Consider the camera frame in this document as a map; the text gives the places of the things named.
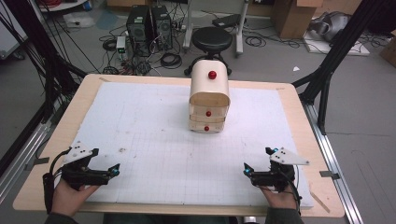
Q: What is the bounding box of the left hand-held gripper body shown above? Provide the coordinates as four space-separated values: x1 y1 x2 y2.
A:
60 141 112 191

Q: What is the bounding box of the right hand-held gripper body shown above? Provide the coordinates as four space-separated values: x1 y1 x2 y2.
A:
249 147 311 192

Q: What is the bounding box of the person's right hand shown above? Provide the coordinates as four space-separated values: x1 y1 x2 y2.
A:
259 185 299 211

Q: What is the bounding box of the person's left hand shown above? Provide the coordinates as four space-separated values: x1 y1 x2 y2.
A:
50 178 101 217

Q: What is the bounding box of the grey tape strip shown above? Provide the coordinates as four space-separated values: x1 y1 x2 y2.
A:
24 157 50 171
318 170 341 181

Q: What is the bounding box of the thin wooden stick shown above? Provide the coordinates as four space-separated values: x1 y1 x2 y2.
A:
308 189 332 215

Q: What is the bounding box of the white grid mat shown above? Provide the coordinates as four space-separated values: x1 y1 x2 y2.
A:
70 80 316 209

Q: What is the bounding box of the wooden drawer with red knob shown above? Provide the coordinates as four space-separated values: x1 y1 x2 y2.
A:
189 104 231 122
188 118 226 134

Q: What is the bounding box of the small wooden drawer cabinet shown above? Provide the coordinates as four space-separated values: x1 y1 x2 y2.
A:
188 59 232 134

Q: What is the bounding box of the small grey power box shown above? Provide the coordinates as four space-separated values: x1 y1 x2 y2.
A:
115 35 128 61

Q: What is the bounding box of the white stand leg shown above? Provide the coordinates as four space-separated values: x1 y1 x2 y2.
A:
182 0 194 53
234 0 250 58

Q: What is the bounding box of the white flat board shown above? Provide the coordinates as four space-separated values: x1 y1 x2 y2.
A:
303 31 372 58

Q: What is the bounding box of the black round stool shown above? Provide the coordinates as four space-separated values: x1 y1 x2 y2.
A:
183 25 233 77

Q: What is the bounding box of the black computer tower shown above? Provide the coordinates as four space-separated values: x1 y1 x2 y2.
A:
125 5 151 58
150 5 174 51

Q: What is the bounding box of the brown cardboard box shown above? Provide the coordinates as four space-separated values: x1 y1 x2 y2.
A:
378 29 396 69
271 0 324 40

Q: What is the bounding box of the black flat device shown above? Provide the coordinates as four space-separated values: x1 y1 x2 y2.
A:
211 13 243 29

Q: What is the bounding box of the grey bag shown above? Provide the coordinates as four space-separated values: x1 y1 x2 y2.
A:
307 10 352 43

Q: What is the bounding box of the white round table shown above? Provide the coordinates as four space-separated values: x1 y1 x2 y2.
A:
36 0 89 13

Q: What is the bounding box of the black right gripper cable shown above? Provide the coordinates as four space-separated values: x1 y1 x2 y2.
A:
284 166 304 217

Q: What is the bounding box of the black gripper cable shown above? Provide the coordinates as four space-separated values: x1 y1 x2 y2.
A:
42 148 73 216
284 166 304 217

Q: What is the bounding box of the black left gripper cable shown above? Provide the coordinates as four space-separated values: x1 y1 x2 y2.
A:
42 148 73 216

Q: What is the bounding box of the aluminium rail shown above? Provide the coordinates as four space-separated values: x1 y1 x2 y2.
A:
0 119 54 204
302 102 364 224

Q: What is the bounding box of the black metal frame strut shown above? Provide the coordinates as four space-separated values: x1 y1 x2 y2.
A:
2 0 89 124
291 0 389 136

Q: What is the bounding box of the black coiled cable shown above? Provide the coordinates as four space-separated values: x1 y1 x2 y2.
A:
244 35 268 49
160 51 184 71

